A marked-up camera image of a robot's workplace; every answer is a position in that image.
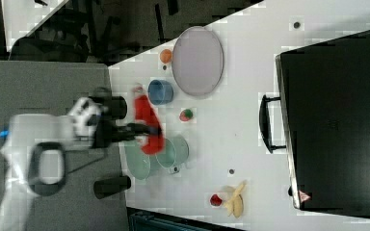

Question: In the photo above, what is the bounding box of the green oval strainer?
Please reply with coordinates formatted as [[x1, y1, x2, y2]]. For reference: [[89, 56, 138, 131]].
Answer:
[[124, 141, 160, 180]]

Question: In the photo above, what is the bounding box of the large grey plate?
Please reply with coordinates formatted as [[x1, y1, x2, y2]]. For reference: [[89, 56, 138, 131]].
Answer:
[[172, 26, 224, 97]]

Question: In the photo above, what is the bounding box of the red ketchup bottle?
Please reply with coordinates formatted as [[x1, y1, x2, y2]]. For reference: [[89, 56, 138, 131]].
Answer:
[[132, 84, 165, 155]]

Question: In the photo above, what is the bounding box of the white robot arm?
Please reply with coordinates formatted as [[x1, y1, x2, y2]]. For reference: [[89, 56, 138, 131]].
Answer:
[[0, 114, 162, 231]]

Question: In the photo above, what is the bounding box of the small red fruit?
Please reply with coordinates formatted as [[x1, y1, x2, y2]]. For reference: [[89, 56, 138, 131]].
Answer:
[[210, 194, 223, 207]]

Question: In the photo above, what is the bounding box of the toy strawberry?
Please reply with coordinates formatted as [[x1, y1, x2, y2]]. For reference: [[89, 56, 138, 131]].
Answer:
[[179, 109, 194, 122]]

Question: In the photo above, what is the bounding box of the black cylinder post lower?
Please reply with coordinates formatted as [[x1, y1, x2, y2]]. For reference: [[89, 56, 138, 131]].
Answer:
[[93, 175, 131, 199]]

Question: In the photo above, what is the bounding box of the peeled banana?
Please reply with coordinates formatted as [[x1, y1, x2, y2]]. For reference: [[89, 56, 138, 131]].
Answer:
[[222, 181, 247, 218]]

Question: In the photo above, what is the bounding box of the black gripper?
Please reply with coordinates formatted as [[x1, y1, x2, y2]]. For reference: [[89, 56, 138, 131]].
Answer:
[[92, 119, 162, 148]]

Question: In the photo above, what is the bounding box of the black toaster oven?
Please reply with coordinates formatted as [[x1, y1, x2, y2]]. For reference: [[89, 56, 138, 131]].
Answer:
[[258, 30, 370, 218]]

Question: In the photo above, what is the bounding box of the green mug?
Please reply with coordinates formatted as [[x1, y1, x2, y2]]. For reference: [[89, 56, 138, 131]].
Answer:
[[156, 135, 189, 174]]

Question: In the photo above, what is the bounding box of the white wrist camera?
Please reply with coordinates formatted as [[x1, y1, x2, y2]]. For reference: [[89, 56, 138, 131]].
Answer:
[[67, 97, 102, 138]]

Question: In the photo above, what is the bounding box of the blue bowl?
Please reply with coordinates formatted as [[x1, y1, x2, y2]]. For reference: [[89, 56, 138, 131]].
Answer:
[[147, 80, 173, 105]]

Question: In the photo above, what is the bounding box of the orange fruit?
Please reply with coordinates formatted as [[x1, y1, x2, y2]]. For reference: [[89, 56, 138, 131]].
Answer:
[[159, 49, 172, 64]]

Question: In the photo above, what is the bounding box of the black cylinder post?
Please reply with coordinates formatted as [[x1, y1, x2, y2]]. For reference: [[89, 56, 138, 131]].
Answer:
[[92, 96, 127, 120], [93, 175, 131, 199]]

